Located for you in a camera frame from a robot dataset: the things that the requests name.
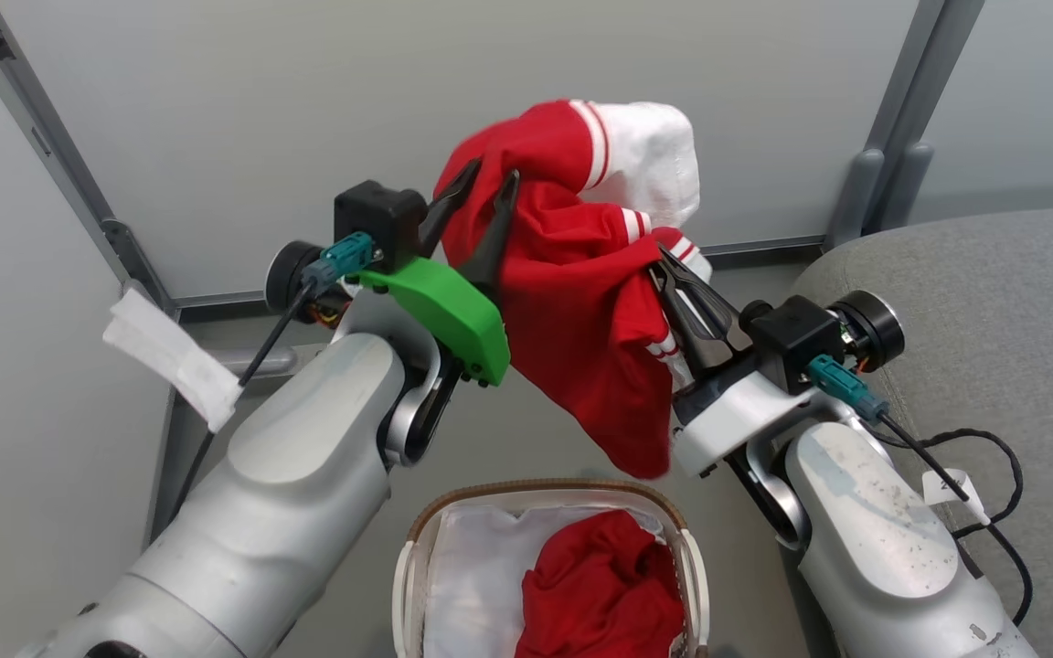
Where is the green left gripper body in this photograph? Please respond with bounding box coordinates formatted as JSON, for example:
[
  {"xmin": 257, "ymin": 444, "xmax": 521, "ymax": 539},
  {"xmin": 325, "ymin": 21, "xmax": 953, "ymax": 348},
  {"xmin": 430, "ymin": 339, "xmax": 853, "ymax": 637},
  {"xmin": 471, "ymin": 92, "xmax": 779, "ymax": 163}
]
[{"xmin": 355, "ymin": 257, "xmax": 512, "ymax": 387}]

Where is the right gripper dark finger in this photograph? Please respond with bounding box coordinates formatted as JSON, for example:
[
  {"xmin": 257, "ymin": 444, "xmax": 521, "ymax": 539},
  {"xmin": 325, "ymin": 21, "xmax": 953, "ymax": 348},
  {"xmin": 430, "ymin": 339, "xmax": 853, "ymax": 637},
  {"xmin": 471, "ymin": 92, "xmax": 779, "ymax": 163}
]
[
  {"xmin": 648, "ymin": 267, "xmax": 718, "ymax": 373},
  {"xmin": 657, "ymin": 247, "xmax": 739, "ymax": 346}
]

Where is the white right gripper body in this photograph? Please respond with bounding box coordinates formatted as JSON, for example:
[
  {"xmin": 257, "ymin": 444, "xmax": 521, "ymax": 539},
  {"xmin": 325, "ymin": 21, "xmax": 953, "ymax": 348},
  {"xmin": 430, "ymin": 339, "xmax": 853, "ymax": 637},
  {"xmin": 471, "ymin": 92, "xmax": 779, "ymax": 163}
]
[{"xmin": 671, "ymin": 358, "xmax": 849, "ymax": 479}]

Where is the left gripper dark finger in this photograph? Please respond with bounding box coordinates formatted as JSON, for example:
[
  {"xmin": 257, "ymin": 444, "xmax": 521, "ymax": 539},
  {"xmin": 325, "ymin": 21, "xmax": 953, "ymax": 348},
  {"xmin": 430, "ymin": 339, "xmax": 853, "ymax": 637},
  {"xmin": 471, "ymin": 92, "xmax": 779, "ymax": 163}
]
[
  {"xmin": 459, "ymin": 168, "xmax": 522, "ymax": 295},
  {"xmin": 416, "ymin": 159, "xmax": 484, "ymax": 260}
]

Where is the red and white jersey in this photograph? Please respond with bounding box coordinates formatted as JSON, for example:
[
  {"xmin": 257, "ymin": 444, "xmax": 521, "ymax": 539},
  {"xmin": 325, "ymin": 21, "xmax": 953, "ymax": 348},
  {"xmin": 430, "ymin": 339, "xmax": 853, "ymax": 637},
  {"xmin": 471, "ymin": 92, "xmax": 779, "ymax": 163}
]
[{"xmin": 433, "ymin": 99, "xmax": 716, "ymax": 482}]

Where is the white laundry basket brown rim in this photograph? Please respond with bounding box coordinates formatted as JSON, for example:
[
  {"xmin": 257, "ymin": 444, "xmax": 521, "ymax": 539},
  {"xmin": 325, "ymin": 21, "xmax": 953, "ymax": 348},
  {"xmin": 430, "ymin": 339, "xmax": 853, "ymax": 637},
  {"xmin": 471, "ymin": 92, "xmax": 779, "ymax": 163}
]
[{"xmin": 391, "ymin": 478, "xmax": 712, "ymax": 658}]

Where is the grey fabric sofa seat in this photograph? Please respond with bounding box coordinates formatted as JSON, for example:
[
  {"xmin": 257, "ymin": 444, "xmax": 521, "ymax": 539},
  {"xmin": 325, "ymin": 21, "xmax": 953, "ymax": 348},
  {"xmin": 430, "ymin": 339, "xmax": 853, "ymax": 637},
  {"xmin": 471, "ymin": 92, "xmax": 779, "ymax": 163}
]
[{"xmin": 781, "ymin": 205, "xmax": 1053, "ymax": 658}]

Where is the black round left gripper motor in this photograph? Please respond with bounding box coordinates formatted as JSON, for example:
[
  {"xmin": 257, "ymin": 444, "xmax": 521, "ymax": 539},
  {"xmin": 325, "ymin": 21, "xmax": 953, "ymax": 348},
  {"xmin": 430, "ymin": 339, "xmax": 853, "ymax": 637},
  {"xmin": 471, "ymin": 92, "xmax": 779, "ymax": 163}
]
[{"xmin": 264, "ymin": 240, "xmax": 327, "ymax": 314}]

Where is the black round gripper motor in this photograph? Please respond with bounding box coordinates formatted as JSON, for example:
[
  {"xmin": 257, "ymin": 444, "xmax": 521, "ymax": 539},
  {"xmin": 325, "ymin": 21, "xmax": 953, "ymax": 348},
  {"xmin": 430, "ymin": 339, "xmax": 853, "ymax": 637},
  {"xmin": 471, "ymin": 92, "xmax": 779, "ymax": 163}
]
[
  {"xmin": 264, "ymin": 240, "xmax": 327, "ymax": 314},
  {"xmin": 833, "ymin": 290, "xmax": 907, "ymax": 374}
]

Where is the black round right gripper motor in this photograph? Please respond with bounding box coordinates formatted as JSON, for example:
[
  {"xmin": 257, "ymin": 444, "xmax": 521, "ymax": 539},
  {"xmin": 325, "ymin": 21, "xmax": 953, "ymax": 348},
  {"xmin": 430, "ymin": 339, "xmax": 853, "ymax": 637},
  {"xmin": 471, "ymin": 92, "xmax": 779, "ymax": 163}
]
[{"xmin": 833, "ymin": 290, "xmax": 907, "ymax": 374}]

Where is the red garment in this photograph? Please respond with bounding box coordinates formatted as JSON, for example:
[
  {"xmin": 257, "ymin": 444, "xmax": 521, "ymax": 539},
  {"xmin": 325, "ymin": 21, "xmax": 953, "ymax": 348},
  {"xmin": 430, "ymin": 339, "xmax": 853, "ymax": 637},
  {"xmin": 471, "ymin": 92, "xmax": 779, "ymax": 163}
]
[{"xmin": 515, "ymin": 509, "xmax": 688, "ymax": 658}]

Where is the white cloth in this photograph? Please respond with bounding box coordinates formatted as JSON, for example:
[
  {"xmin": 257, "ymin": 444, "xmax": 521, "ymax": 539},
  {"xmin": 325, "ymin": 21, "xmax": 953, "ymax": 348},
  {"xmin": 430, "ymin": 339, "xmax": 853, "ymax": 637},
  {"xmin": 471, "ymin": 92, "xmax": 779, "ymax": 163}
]
[{"xmin": 422, "ymin": 504, "xmax": 671, "ymax": 658}]

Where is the white tape flag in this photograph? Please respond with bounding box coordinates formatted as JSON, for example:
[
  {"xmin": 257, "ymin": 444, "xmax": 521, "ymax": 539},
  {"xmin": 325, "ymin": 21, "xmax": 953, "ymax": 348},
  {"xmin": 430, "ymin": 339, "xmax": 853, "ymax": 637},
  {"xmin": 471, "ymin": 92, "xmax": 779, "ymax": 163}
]
[{"xmin": 102, "ymin": 289, "xmax": 245, "ymax": 434}]

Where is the black right cable teal plug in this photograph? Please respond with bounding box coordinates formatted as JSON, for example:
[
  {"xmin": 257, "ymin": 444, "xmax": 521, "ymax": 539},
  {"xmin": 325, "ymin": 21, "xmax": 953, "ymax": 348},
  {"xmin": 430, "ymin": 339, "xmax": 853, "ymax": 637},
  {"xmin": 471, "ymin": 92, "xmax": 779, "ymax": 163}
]
[{"xmin": 806, "ymin": 355, "xmax": 1036, "ymax": 628}]

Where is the black cable teal plug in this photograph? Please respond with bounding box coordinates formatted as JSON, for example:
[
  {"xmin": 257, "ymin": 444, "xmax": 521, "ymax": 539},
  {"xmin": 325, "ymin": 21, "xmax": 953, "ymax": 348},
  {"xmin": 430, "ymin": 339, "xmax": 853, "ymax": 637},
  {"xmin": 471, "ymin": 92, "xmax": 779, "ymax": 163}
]
[
  {"xmin": 806, "ymin": 355, "xmax": 1036, "ymax": 628},
  {"xmin": 165, "ymin": 231, "xmax": 376, "ymax": 533}
]

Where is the black left cable teal plug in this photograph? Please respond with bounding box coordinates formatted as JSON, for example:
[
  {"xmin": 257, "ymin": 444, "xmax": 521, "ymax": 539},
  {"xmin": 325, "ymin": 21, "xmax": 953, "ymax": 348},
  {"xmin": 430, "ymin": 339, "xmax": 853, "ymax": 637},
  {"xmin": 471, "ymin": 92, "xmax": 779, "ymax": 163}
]
[{"xmin": 165, "ymin": 231, "xmax": 376, "ymax": 533}]

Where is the small white cable label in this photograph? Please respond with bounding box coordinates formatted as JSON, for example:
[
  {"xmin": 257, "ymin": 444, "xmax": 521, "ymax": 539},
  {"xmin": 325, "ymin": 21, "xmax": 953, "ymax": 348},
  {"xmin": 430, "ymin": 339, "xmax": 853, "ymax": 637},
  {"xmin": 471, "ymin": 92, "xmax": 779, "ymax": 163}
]
[{"xmin": 921, "ymin": 468, "xmax": 992, "ymax": 527}]

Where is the grey partition post with brackets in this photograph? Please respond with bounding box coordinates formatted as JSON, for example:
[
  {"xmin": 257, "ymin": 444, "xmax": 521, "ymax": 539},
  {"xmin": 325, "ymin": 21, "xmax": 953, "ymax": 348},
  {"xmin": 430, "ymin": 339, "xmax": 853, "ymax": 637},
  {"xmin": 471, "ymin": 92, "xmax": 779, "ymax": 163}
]
[{"xmin": 824, "ymin": 0, "xmax": 986, "ymax": 252}]

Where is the black braided looped cable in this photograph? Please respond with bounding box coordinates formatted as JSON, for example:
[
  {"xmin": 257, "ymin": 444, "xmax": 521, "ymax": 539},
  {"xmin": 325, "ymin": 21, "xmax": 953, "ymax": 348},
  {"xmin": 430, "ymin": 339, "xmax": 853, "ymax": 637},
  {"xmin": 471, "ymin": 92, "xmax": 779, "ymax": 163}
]
[{"xmin": 869, "ymin": 427, "xmax": 1026, "ymax": 541}]

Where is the grey slanted partition post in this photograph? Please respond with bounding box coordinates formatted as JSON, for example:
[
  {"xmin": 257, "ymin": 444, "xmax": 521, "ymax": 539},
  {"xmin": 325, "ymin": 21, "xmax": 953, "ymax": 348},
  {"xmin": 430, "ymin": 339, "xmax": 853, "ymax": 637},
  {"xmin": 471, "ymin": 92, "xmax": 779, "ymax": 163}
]
[{"xmin": 0, "ymin": 0, "xmax": 182, "ymax": 316}]

